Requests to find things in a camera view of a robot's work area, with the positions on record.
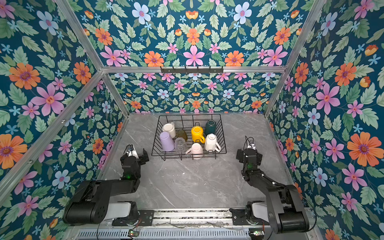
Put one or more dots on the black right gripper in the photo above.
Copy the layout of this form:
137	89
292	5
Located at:
240	154

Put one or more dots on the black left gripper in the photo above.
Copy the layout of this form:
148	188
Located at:
141	158

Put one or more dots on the lilac plastic cup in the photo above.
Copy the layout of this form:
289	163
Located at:
168	144

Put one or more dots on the cream faceted mug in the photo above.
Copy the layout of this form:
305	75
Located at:
211	143

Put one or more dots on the dark green mug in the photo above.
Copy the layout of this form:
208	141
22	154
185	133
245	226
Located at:
210	127

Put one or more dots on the clear glass cup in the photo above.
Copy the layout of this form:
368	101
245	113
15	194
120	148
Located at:
180	145

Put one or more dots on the white mug red inside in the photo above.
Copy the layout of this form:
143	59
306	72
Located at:
170	128

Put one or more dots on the white mug pink handle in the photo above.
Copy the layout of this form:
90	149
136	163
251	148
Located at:
195	151

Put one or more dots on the olive green glass cup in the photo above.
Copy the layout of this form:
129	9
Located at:
182	134

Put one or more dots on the yellow mug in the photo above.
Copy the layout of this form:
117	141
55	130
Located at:
197	134

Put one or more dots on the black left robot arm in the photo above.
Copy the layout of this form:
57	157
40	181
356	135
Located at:
91	202

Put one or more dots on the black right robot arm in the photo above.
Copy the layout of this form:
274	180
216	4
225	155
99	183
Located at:
283	208

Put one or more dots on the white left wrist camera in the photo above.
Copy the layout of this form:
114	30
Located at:
131	151

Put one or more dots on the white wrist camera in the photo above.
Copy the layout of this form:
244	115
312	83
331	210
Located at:
251	146
131	151

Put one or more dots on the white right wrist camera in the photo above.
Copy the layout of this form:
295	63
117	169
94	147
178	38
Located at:
251	146

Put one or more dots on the black wire dish rack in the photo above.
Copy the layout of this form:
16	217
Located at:
185	123

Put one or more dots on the black hook rail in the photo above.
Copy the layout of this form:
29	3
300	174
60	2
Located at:
191	70

